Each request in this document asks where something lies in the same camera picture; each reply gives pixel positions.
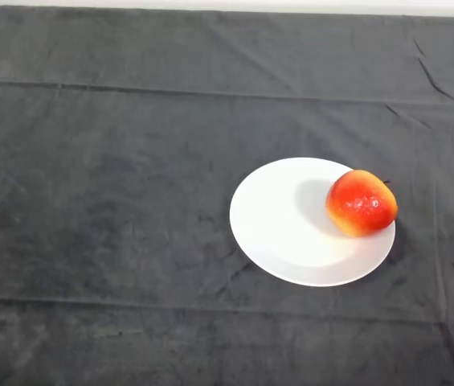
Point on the red yellow apple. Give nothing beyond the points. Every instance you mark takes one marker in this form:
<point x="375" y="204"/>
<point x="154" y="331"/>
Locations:
<point x="363" y="205"/>

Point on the white round plate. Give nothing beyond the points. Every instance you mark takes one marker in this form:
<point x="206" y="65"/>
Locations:
<point x="283" y="233"/>

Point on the black cloth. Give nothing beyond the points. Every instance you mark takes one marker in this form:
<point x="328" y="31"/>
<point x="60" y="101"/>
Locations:
<point x="90" y="161"/>

